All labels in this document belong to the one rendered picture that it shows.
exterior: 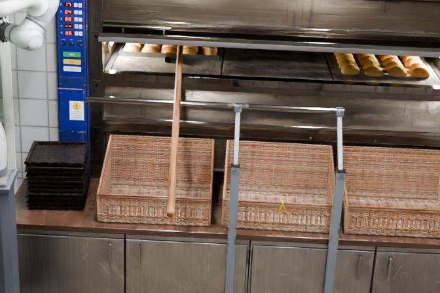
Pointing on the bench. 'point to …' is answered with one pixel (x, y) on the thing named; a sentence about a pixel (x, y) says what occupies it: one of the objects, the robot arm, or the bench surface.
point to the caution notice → (76, 110)
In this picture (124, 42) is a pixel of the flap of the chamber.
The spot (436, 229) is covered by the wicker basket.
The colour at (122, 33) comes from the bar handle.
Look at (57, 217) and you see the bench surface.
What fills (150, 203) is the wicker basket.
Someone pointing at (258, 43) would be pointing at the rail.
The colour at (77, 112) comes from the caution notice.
